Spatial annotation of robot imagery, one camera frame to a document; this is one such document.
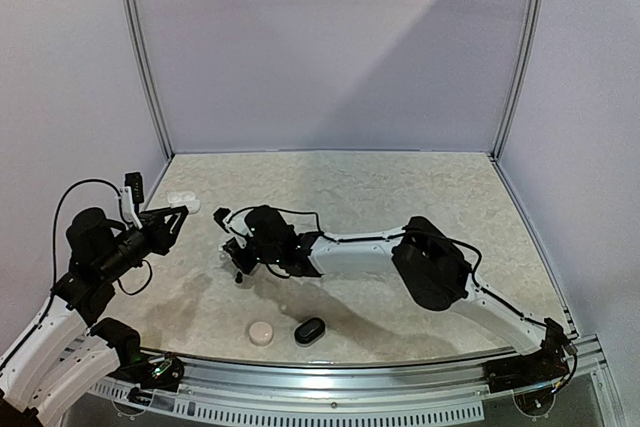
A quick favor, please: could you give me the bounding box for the right aluminium frame post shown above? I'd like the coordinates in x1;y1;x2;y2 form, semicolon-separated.
489;0;543;164

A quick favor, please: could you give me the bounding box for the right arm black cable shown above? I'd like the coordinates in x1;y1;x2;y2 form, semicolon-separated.
224;205;579;378

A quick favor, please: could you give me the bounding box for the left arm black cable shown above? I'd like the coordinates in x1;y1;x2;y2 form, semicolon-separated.
47;177;154;298

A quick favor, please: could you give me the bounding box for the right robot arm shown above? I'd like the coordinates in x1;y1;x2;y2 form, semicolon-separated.
213;205;576;383

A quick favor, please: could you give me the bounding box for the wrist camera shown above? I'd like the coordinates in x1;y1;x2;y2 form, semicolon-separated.
213;207;248;238
119;172;144;229

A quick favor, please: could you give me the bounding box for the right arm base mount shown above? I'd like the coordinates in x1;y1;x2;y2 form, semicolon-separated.
483;338;578;394

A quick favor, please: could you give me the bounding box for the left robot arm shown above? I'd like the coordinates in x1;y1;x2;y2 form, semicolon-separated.
1;207;188;426

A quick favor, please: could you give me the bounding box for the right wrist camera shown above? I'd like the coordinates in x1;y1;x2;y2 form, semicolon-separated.
213;207;248;238

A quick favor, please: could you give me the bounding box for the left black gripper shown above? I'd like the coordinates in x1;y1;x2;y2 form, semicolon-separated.
98;205;188;282

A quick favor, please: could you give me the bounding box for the white charging case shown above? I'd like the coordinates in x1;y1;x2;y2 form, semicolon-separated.
166;191;201;215

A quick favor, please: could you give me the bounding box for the black charging case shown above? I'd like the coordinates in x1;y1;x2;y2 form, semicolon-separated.
294;317;326;346

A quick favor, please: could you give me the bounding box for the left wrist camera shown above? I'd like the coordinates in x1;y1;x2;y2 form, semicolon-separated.
119;172;144;229

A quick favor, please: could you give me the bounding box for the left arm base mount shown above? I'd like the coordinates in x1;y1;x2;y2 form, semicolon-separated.
108;343;185;392

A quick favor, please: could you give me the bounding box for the aluminium front rail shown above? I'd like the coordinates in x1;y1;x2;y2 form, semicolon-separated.
60;336;624;426

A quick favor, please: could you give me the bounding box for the pink charging case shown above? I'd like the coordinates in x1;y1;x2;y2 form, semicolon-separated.
248;321;274;346

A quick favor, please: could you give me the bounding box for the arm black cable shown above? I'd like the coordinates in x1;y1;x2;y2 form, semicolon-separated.
224;205;579;378
47;177;154;298

